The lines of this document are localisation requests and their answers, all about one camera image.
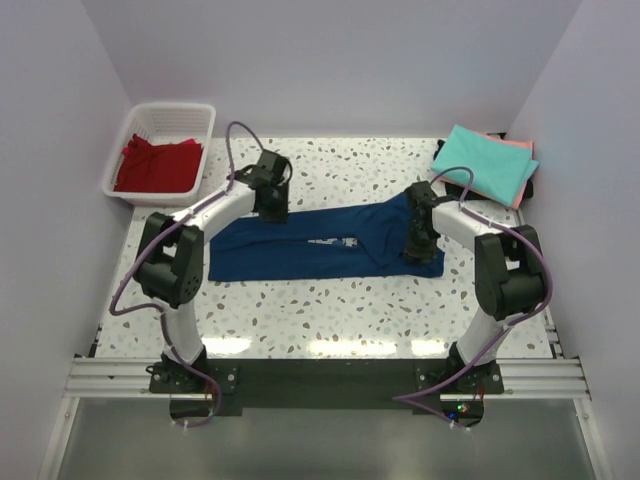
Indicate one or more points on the white plastic laundry basket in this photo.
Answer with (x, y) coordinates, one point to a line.
(162, 123)

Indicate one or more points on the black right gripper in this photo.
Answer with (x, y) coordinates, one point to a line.
(425, 254)

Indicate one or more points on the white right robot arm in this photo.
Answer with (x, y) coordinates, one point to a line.
(511, 278)

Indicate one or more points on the navy blue t-shirt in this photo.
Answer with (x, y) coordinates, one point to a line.
(347, 242)

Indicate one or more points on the red t-shirt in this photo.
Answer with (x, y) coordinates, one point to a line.
(165, 168)

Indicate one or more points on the aluminium extrusion rail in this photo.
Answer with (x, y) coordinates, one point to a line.
(522, 378)

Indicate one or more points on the folded teal t-shirt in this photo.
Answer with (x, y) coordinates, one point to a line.
(501, 168)

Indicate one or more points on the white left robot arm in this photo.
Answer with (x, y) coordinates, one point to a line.
(171, 252)

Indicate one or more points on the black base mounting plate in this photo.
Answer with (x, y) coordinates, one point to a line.
(227, 387)

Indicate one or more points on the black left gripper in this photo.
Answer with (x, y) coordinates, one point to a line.
(280, 215)

